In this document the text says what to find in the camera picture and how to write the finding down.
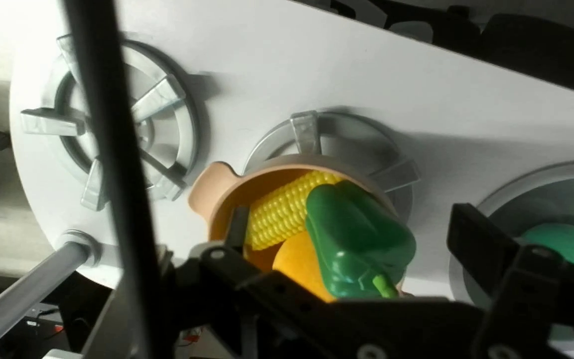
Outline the grey toy sink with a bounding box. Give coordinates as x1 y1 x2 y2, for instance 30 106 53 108
446 158 574 346

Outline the grey toy stove burner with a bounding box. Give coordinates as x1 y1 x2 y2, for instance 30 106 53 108
18 35 203 214
241 108 422 222

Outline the yellow toy corn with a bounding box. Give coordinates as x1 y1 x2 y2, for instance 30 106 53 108
243 168 344 254

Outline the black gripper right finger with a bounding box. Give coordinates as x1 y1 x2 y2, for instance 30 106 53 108
446 202 522 316

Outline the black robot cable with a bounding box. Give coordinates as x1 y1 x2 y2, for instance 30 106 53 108
59 0 177 359

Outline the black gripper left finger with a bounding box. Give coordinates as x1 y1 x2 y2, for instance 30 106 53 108
223 206 251 252

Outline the grey toy kitchen pole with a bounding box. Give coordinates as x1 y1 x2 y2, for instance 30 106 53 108
0 232 103 359

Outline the green plush ball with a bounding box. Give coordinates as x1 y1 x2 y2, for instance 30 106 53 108
516 222 574 270

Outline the tan toy bowl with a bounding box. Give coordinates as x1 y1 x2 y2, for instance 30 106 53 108
185 156 402 298

